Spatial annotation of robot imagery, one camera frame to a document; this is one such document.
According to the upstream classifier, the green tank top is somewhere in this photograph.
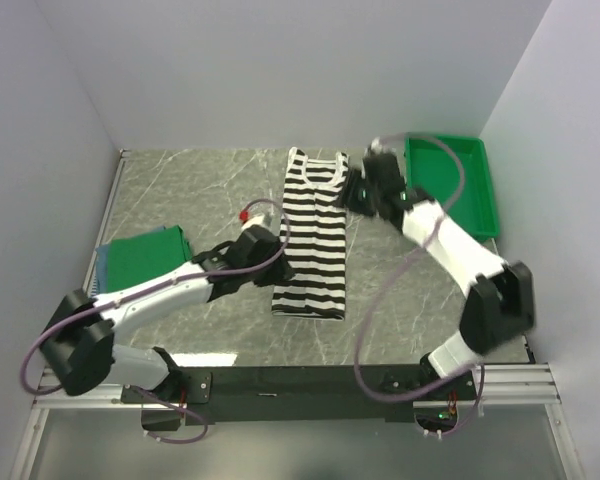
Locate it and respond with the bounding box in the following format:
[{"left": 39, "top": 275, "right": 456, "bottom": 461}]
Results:
[{"left": 103, "top": 225, "right": 193, "bottom": 293}]

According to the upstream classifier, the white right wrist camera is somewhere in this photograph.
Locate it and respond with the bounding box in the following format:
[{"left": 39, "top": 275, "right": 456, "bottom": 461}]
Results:
[{"left": 364, "top": 137, "right": 397, "bottom": 160}]

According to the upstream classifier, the folded blue tank top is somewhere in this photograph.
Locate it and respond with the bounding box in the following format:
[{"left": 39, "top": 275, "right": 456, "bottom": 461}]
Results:
[{"left": 94, "top": 226, "right": 166, "bottom": 293}]

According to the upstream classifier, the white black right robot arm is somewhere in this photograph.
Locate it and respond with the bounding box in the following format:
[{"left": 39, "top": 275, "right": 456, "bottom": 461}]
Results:
[{"left": 338, "top": 152, "right": 535, "bottom": 399}]

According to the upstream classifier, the black white striped tank top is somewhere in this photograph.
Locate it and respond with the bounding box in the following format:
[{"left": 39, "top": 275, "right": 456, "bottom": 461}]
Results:
[{"left": 271, "top": 147, "right": 349, "bottom": 321}]

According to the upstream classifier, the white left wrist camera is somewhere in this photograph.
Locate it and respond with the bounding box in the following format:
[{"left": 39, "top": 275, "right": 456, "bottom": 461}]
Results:
[{"left": 239, "top": 210, "right": 272, "bottom": 231}]

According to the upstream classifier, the aluminium frame rail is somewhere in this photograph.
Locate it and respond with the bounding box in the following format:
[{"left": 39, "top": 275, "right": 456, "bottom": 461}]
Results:
[{"left": 32, "top": 364, "right": 561, "bottom": 410}]

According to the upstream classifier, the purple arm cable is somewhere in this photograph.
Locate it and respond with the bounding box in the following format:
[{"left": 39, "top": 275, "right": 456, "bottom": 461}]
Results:
[
  {"left": 353, "top": 132, "right": 486, "bottom": 436},
  {"left": 19, "top": 198, "right": 292, "bottom": 444}
]

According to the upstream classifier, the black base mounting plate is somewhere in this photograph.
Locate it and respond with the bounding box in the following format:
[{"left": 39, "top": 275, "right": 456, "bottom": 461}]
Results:
[{"left": 121, "top": 364, "right": 476, "bottom": 432}]

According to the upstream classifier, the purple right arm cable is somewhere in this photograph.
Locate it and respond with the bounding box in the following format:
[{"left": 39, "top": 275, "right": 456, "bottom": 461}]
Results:
[{"left": 353, "top": 132, "right": 486, "bottom": 436}]

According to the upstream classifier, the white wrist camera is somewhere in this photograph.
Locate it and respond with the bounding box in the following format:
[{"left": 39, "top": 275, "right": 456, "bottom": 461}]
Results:
[
  {"left": 364, "top": 137, "right": 397, "bottom": 160},
  {"left": 239, "top": 210, "right": 272, "bottom": 231}
]

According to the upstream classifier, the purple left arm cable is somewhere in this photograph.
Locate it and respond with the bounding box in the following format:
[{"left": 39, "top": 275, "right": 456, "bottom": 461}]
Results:
[{"left": 19, "top": 198, "right": 292, "bottom": 444}]

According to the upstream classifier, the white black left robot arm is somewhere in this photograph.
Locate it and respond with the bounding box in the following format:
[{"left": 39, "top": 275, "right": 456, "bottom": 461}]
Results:
[{"left": 38, "top": 224, "right": 293, "bottom": 402}]

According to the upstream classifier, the green plastic bin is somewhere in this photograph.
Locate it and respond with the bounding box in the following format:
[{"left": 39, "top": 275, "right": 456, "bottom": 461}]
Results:
[{"left": 404, "top": 133, "right": 502, "bottom": 241}]

